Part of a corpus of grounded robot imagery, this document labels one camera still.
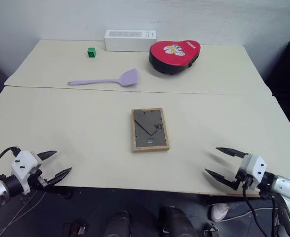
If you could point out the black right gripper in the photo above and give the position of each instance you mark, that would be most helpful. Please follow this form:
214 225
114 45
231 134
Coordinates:
244 180

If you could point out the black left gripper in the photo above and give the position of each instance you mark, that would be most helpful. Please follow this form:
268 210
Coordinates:
37 182

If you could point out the wooden picture frame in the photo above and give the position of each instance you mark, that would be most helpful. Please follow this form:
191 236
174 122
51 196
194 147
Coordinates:
150 128

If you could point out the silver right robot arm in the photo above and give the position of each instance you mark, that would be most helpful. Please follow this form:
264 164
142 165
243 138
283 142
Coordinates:
288 190

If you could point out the white shoe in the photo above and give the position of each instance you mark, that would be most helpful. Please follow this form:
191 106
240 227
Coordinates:
219 211

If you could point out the red and black device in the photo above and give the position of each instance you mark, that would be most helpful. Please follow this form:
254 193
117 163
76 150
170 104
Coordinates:
74 228

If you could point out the dark rounded shape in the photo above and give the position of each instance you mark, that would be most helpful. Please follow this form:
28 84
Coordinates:
175 222
118 224

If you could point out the lilac silicone spatula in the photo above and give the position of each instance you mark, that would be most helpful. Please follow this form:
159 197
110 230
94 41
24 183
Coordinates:
127 78

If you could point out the small green cube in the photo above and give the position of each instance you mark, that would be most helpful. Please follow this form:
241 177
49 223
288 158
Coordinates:
91 52

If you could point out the red heart-shaped padded case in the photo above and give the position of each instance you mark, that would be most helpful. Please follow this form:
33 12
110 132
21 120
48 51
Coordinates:
172 58

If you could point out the long white cardboard box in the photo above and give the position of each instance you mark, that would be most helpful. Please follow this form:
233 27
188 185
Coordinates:
129 42

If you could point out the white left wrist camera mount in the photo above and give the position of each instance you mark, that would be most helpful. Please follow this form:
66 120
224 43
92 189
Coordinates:
24 165

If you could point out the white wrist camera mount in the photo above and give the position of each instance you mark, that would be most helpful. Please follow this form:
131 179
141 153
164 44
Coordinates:
254 168
24 165

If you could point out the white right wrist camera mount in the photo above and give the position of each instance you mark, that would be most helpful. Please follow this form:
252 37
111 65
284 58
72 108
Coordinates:
254 168

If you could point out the grey metal bracket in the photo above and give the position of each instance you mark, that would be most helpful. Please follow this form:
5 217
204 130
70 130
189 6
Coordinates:
211 230

